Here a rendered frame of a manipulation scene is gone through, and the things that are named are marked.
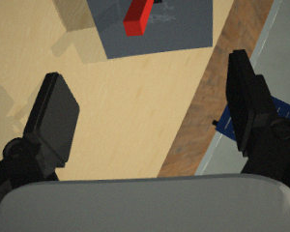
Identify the dark red rectangular bar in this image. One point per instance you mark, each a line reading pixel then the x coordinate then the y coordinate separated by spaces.
pixel 137 16

